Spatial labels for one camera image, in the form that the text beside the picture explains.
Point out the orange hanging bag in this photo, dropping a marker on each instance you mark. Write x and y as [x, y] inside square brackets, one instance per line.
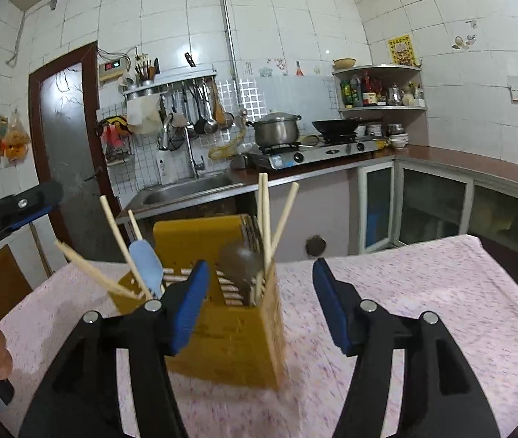
[14, 141]

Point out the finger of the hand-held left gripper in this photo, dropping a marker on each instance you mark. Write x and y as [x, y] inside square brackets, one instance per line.
[35, 205]

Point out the red and yellow bags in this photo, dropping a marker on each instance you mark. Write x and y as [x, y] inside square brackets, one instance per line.
[115, 130]

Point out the wooden chopstick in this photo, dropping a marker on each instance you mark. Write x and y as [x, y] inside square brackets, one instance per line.
[288, 205]
[134, 223]
[94, 271]
[113, 223]

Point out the steel cooking pot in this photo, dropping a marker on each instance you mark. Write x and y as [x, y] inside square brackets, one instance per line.
[277, 130]

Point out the steel sink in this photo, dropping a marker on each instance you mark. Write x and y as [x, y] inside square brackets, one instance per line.
[181, 191]

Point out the steel faucet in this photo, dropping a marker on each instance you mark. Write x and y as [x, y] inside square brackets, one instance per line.
[193, 159]

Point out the white wall box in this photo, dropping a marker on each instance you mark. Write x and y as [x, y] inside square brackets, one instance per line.
[161, 164]

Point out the white hanging bag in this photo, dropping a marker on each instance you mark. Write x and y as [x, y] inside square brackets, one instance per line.
[142, 114]

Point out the steel gas stove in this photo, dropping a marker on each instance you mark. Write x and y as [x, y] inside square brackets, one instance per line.
[332, 153]

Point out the hanging kitchen ladles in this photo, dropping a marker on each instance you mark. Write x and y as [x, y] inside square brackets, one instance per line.
[199, 118]

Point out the dark round knob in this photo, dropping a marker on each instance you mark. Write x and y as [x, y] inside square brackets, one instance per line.
[317, 245]

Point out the steel wall rack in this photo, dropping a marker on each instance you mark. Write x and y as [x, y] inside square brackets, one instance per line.
[172, 83]

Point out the white glass-door cabinet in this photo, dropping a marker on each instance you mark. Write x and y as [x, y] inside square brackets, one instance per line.
[432, 205]

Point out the white wall socket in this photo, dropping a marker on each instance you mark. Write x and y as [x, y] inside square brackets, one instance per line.
[515, 91]

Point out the beige bowl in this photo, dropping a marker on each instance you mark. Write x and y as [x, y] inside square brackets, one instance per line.
[344, 64]

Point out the floral tablecloth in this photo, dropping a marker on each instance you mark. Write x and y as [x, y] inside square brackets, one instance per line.
[423, 273]

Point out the brown-framed glass door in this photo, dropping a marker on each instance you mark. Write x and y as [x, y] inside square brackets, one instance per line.
[67, 146]

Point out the white corner shelf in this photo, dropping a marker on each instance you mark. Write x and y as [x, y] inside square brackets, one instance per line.
[377, 69]

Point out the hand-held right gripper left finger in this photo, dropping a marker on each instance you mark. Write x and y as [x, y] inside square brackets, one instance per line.
[190, 310]

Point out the row of condiment bottles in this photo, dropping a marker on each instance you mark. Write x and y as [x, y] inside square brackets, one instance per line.
[368, 91]

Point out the brown kitchen countertop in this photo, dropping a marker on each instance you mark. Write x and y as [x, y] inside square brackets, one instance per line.
[446, 159]

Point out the black wok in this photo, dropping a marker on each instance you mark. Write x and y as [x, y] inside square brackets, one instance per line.
[334, 125]

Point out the brown digital wall device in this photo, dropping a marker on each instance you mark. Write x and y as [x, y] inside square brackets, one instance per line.
[113, 67]

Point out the grey wall pipe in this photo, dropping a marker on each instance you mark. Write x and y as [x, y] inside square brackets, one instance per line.
[228, 32]

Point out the small wall decal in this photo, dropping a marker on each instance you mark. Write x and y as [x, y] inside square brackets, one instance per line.
[464, 41]

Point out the yellow slotted utensil holder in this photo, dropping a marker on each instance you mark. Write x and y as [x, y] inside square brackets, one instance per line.
[227, 346]

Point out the stack of bowls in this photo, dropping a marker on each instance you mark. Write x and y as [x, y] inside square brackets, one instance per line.
[398, 140]

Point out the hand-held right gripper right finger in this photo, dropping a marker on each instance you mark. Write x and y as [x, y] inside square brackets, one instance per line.
[332, 315]

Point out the yellow wall poster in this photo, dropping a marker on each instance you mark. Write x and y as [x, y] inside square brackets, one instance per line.
[400, 50]

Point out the cutlery caddy with knives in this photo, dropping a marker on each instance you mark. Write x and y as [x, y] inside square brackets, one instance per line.
[147, 73]

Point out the metal spoon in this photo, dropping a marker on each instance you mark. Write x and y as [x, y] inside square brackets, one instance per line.
[240, 260]

